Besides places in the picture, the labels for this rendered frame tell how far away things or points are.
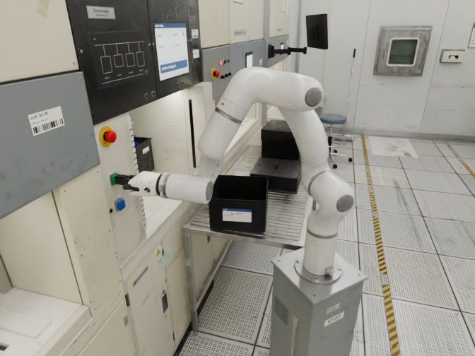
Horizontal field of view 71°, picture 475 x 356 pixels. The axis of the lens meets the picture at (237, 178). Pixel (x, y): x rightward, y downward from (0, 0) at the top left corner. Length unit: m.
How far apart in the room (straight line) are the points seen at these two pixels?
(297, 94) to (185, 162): 1.05
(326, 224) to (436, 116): 4.87
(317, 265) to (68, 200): 0.90
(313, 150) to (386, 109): 4.77
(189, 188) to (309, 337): 0.77
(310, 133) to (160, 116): 0.99
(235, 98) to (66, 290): 0.82
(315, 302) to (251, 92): 0.78
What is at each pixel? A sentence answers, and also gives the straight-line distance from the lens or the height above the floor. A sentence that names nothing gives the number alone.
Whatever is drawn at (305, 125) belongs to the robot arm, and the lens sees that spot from 1.08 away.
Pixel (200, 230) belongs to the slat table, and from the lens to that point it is 1.65.
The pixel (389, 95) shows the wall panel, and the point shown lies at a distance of 5.80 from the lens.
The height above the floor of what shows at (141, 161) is 1.03.
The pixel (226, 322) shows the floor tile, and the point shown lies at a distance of 2.23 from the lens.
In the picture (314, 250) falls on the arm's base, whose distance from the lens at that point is 1.32.
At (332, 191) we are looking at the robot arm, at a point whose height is 1.16.
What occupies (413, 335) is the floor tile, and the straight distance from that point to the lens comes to 2.39.
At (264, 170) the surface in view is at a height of 0.86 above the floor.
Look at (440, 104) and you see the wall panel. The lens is 5.96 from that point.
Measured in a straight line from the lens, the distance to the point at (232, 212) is 1.58.
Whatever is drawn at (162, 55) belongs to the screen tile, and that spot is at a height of 1.56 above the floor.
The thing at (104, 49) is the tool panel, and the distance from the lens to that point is 1.14.
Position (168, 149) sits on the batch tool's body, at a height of 1.05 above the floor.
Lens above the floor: 1.67
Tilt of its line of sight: 25 degrees down
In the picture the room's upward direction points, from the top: 1 degrees counter-clockwise
